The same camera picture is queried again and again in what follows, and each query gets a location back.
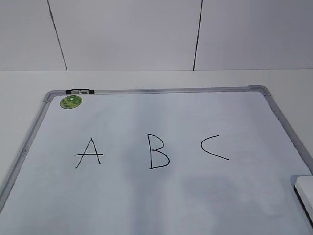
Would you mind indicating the white whiteboard eraser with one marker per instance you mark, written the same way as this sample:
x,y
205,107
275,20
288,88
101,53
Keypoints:
x,y
303,188

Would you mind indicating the white aluminium-framed whiteboard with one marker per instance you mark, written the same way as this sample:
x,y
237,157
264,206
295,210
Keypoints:
x,y
199,163

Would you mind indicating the black silver hanging clip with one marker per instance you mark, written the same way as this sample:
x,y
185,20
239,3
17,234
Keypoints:
x,y
80,91

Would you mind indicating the round green sticker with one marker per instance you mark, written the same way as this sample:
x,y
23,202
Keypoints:
x,y
70,102

